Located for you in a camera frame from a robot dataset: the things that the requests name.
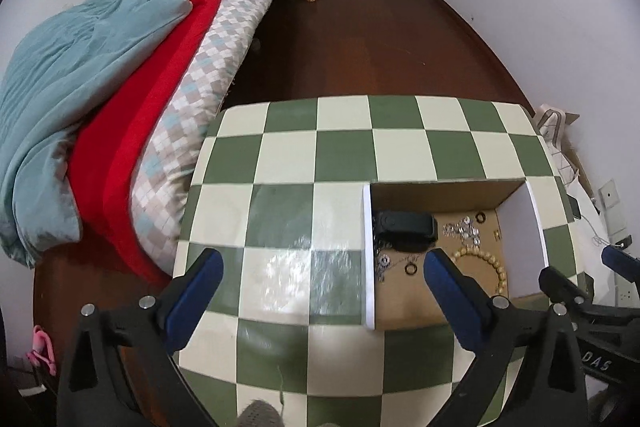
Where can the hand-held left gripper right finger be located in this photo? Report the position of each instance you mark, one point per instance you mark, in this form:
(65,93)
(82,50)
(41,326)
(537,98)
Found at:
(452,299)

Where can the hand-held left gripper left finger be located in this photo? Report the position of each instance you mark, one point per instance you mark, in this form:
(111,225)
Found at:
(192,302)

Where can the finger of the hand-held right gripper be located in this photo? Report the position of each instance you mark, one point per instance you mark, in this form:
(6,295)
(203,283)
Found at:
(565,289)
(622,262)

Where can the cardboard box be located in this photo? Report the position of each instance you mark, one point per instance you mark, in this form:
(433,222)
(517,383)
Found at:
(410,302)

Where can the black fitness band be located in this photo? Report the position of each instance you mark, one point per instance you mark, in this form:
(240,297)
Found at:
(405,227)

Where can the black charger plug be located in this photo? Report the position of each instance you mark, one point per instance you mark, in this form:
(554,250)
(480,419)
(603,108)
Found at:
(622,242)

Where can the black smartphone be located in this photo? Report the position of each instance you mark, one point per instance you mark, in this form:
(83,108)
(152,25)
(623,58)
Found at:
(574,207)

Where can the dark grey fuzzy cloth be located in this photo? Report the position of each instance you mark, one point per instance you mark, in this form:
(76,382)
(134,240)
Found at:
(260,414)

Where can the green checkered tablecloth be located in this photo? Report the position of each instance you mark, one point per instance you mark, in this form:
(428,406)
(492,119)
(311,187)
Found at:
(285,207)

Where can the white tote bag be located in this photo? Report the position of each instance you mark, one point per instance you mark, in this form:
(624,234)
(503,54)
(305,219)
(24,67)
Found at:
(555,132)

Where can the pink plastic item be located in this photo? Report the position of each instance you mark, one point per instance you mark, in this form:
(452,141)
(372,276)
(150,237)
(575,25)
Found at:
(41,349)

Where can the red blanket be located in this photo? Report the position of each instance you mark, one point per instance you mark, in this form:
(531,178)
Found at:
(135,117)

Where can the diamond pattern quilt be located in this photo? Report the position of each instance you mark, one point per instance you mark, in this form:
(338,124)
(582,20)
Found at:
(200,77)

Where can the teal blanket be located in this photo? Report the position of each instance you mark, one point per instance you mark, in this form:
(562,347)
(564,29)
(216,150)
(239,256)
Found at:
(65,82)

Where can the white wall socket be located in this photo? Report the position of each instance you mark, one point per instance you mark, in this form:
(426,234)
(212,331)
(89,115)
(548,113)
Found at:
(629,292)

